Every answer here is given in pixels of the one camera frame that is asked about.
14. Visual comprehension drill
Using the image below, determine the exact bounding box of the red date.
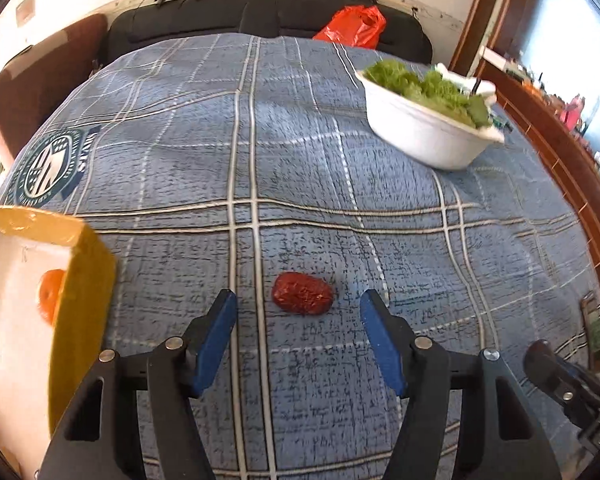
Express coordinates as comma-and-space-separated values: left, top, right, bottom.
272, 271, 333, 317

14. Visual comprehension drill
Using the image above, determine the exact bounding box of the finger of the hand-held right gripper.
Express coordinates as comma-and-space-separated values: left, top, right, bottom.
524, 340, 600, 456

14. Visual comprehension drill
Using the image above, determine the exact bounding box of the red plastic bag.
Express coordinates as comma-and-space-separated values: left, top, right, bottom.
312, 5, 387, 51

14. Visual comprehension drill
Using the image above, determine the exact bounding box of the white bowl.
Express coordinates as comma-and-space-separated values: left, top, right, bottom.
355, 62, 506, 171

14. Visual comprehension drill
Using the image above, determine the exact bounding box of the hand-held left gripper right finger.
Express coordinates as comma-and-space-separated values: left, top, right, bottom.
359, 289, 563, 480

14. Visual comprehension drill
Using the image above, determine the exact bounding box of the yellow-rimmed white tray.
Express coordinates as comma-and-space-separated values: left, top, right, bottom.
0, 207, 117, 461

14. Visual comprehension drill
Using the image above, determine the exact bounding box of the green lettuce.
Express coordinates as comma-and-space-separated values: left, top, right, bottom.
364, 59, 493, 128

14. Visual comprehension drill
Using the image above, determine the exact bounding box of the black sofa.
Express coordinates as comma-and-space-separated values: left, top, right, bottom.
102, 2, 433, 68

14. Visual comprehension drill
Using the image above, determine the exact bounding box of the wooden display cabinet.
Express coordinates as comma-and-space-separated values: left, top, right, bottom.
450, 0, 600, 271

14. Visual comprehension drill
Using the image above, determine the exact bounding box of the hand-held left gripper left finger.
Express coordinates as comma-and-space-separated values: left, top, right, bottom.
39, 289, 238, 480

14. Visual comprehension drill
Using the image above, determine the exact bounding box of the small tangerine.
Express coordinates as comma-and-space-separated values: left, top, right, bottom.
37, 269, 67, 323

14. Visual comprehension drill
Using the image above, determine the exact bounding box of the blue plaid tablecloth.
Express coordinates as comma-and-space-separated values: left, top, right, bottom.
0, 34, 600, 480

